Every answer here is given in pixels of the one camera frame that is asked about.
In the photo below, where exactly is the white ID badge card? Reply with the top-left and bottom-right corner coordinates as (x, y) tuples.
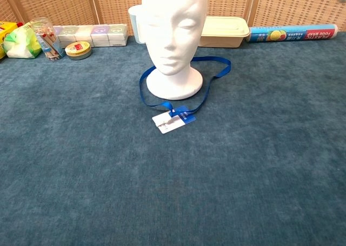
(151, 105), (196, 135)

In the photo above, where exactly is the green and white plastic bag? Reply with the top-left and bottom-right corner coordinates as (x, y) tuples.
(3, 23), (43, 59)

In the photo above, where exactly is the white foam mannequin head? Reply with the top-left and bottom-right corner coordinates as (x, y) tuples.
(141, 0), (208, 101)

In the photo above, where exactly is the beige lidded lunch box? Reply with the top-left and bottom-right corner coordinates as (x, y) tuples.
(199, 16), (250, 48)

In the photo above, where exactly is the blue food wrap roll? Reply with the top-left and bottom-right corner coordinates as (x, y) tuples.
(245, 24), (338, 43)

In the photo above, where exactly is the pale blue handled cup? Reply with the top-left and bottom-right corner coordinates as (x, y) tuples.
(128, 5), (147, 44)

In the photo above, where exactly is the teal table cloth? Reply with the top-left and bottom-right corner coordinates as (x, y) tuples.
(0, 31), (346, 246)

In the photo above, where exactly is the yellow snack bag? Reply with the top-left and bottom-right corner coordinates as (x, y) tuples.
(0, 21), (24, 60)

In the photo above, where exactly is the blue lanyard strap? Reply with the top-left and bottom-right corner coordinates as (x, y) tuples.
(139, 56), (232, 114)

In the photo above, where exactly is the clear jar of sticks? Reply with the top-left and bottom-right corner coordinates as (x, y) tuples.
(29, 17), (66, 62)

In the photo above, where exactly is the pastel tissue pack row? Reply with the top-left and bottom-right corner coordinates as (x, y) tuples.
(52, 23), (129, 49)

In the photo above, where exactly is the round yellow tin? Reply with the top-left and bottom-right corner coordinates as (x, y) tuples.
(64, 41), (92, 61)

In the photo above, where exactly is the wicker folding screen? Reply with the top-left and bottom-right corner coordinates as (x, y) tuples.
(0, 0), (346, 37)

